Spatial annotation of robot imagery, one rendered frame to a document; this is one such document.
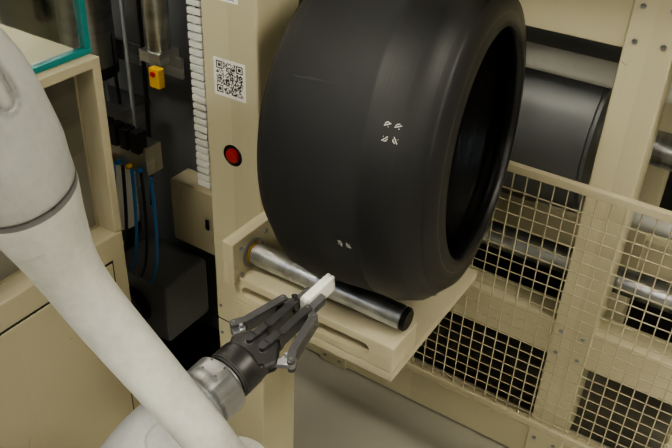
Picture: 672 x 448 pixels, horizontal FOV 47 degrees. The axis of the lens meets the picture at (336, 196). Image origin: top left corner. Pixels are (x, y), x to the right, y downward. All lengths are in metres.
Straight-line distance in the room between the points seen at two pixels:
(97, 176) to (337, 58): 0.62
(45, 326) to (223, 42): 0.63
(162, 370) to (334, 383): 1.71
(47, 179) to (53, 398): 1.04
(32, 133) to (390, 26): 0.62
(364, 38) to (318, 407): 1.53
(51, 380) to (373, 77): 0.92
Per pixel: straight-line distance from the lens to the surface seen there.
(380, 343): 1.38
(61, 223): 0.72
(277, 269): 1.47
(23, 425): 1.67
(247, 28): 1.38
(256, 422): 1.95
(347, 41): 1.13
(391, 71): 1.09
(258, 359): 1.13
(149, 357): 0.83
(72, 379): 1.70
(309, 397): 2.47
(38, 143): 0.66
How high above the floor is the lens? 1.80
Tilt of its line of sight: 32 degrees down
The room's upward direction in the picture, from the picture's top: 3 degrees clockwise
